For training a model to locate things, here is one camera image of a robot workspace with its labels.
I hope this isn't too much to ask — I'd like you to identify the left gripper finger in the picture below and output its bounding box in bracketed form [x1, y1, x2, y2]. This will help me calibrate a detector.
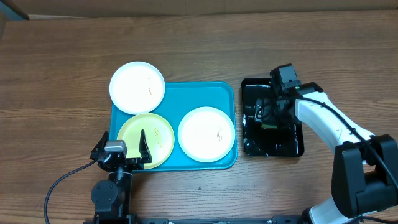
[139, 129, 152, 164]
[90, 131, 109, 161]

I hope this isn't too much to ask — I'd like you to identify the green and yellow sponge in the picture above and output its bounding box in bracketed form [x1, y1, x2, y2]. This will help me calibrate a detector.
[261, 124, 277, 129]

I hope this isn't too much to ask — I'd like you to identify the white plate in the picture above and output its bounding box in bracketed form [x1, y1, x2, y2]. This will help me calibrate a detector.
[109, 62, 165, 115]
[177, 106, 236, 163]

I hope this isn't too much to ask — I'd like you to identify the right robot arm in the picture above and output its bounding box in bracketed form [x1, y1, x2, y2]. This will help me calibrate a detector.
[254, 83, 397, 223]

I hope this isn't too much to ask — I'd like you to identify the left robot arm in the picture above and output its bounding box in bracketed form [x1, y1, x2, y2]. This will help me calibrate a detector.
[90, 130, 152, 224]

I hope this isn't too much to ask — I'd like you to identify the black rectangular water tray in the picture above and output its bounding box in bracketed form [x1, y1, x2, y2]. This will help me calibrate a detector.
[241, 78, 305, 157]

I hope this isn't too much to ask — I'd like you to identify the teal plastic serving tray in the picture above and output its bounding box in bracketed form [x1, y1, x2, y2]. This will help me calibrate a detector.
[108, 81, 238, 172]

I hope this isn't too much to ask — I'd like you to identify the yellow-green plate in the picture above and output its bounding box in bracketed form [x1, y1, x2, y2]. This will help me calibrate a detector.
[117, 113, 175, 170]

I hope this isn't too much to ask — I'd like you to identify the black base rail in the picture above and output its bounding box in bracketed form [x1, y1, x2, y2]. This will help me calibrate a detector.
[83, 215, 308, 224]

